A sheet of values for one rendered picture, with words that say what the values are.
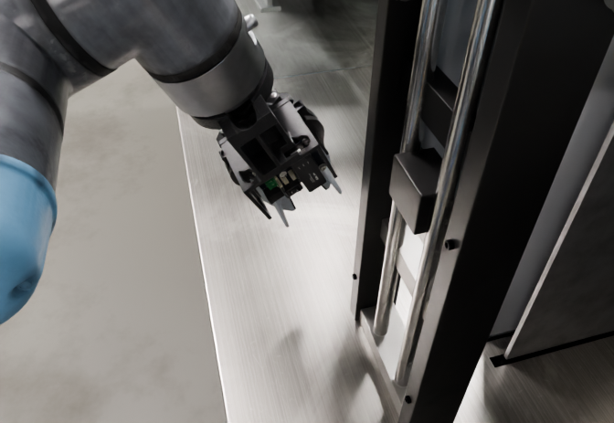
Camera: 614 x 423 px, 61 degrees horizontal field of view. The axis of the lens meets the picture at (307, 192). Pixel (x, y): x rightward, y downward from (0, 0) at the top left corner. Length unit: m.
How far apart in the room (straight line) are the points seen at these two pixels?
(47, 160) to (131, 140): 2.27
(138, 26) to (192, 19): 0.03
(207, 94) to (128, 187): 1.92
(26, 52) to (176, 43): 0.08
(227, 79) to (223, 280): 0.36
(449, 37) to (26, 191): 0.27
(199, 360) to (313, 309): 1.06
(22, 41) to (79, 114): 2.48
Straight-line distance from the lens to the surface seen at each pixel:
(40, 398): 1.75
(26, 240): 0.22
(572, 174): 0.48
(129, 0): 0.31
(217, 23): 0.33
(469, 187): 0.31
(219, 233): 0.72
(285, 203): 0.55
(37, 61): 0.31
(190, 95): 0.36
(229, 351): 0.60
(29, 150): 0.25
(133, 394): 1.66
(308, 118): 0.48
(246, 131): 0.37
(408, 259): 0.47
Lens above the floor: 1.41
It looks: 42 degrees down
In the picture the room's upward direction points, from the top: straight up
